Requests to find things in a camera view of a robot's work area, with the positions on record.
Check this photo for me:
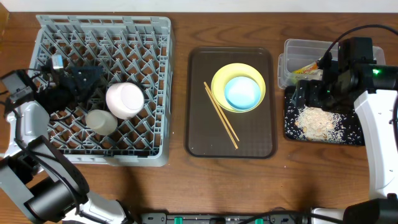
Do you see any black cable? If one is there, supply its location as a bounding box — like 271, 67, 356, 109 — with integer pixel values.
320, 24, 398, 147
0, 90, 85, 215

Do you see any yellow round plate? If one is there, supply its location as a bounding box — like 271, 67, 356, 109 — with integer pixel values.
211, 63, 266, 113

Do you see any grey plastic dish rack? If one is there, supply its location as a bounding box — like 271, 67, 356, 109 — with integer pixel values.
28, 15, 174, 167

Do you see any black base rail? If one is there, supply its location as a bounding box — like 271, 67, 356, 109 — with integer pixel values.
141, 213, 310, 224

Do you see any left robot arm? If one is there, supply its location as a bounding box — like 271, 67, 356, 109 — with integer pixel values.
1, 65, 137, 223

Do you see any green snack wrapper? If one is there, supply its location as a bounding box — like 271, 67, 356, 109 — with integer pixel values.
292, 61, 321, 75

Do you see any white paper cup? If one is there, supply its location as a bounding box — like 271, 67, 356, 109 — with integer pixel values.
85, 110, 118, 136

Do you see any light blue bowl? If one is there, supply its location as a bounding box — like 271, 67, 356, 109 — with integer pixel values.
224, 77, 261, 111

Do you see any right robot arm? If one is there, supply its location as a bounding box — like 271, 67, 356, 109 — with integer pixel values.
292, 37, 397, 223

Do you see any right black cable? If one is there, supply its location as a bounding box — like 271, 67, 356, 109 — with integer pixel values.
320, 24, 398, 147

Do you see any white pink bowl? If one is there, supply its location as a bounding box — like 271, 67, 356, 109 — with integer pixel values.
106, 82, 144, 119

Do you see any black waste tray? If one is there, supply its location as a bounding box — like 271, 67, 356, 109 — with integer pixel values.
283, 85, 366, 146

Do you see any left black cable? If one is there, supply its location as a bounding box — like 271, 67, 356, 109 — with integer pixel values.
0, 90, 85, 215

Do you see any clear plastic bin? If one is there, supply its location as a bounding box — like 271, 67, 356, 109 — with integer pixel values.
277, 38, 386, 90

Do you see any food scraps rice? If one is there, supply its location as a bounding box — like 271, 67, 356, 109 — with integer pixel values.
285, 93, 363, 144

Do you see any wooden chopstick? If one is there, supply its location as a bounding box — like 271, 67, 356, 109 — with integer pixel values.
205, 86, 238, 150
203, 82, 240, 149

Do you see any dark brown serving tray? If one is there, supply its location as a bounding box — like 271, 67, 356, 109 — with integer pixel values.
184, 47, 277, 159

